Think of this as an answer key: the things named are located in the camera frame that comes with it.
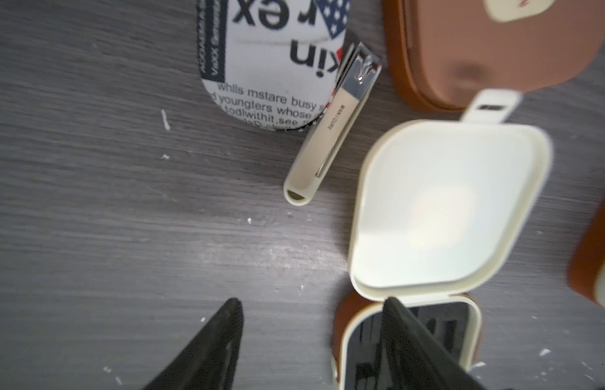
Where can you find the cream nail kit case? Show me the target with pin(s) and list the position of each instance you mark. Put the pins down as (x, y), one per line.
(586, 273)
(439, 207)

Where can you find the cream nail clipper large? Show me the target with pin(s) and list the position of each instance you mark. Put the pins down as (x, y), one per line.
(358, 76)

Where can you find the crushed flag print can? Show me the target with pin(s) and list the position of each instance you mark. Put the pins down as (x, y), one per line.
(273, 64)

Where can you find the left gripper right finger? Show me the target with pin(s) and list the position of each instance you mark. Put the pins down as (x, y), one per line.
(416, 360)

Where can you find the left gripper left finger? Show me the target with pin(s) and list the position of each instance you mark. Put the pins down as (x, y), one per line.
(209, 361)

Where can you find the brown nail kit case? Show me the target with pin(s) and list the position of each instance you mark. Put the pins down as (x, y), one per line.
(440, 54)

